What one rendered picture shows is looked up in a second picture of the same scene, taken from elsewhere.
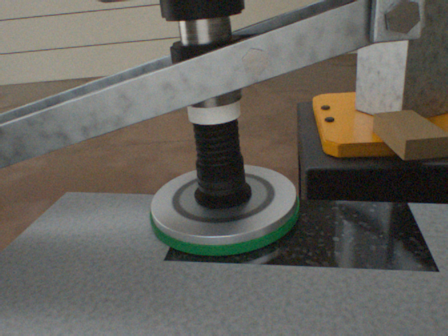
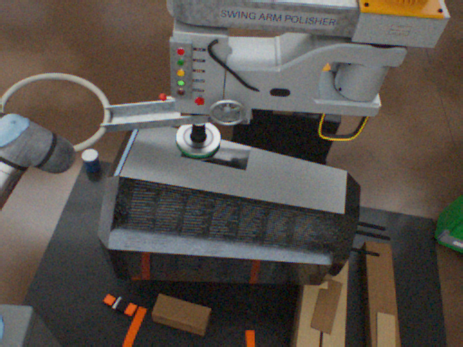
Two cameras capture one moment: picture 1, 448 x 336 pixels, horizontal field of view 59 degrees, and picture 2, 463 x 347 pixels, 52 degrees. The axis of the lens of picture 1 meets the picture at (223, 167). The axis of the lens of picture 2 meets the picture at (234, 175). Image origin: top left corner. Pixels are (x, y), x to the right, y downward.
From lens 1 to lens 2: 1.77 m
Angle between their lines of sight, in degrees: 30
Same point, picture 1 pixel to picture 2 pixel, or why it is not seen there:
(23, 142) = (146, 125)
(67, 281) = (155, 159)
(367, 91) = not seen: hidden behind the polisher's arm
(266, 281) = (205, 166)
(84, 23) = not seen: outside the picture
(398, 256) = (239, 164)
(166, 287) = (182, 164)
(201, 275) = (190, 163)
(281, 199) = (214, 142)
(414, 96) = not seen: hidden behind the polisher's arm
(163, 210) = (180, 140)
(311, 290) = (215, 171)
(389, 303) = (231, 176)
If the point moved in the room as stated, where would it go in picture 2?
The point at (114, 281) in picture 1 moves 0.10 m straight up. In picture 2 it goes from (168, 161) to (167, 147)
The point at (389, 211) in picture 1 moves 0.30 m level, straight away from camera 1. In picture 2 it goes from (244, 149) to (267, 109)
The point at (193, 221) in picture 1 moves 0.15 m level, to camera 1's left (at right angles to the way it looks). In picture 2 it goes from (189, 146) to (157, 145)
